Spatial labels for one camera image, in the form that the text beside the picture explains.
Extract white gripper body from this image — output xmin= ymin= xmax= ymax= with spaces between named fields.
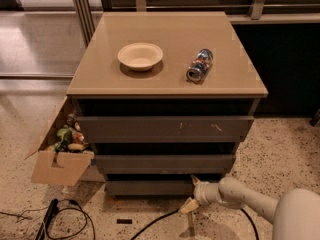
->
xmin=193 ymin=182 xmax=221 ymax=205

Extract grey bottom drawer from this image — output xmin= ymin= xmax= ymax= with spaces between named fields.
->
xmin=105 ymin=181 xmax=193 ymax=196

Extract grey drawer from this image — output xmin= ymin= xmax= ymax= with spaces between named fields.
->
xmin=105 ymin=181 xmax=193 ymax=196
xmin=95 ymin=155 xmax=235 ymax=174
xmin=78 ymin=116 xmax=254 ymax=143

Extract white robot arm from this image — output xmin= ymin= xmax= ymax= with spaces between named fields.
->
xmin=179 ymin=176 xmax=320 ymax=240

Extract grey three-drawer cabinet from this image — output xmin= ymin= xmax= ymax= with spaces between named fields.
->
xmin=67 ymin=12 xmax=267 ymax=183

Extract grey middle drawer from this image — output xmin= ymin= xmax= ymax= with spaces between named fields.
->
xmin=95 ymin=155 xmax=235 ymax=174

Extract grey top drawer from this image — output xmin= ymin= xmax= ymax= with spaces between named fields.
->
xmin=78 ymin=116 xmax=254 ymax=143

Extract black tape strip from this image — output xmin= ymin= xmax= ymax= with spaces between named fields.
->
xmin=117 ymin=219 xmax=132 ymax=224

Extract blue soda can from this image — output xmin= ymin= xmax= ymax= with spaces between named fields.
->
xmin=186 ymin=49 xmax=213 ymax=83

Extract colourful toys in box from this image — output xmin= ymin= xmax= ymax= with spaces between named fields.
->
xmin=46 ymin=113 xmax=89 ymax=153

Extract cardboard box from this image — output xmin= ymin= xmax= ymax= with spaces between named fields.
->
xmin=26 ymin=97 xmax=94 ymax=186

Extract white paper bowl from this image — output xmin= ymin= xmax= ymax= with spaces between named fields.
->
xmin=118 ymin=43 xmax=163 ymax=71

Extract black power strip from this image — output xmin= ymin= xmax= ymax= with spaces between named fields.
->
xmin=34 ymin=199 xmax=58 ymax=240

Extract thick black floor cable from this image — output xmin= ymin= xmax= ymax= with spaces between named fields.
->
xmin=129 ymin=207 xmax=260 ymax=240

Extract thin black looped cable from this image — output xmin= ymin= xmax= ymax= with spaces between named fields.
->
xmin=45 ymin=199 xmax=97 ymax=240

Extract metal railing frame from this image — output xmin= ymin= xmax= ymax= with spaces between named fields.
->
xmin=73 ymin=0 xmax=320 ymax=40

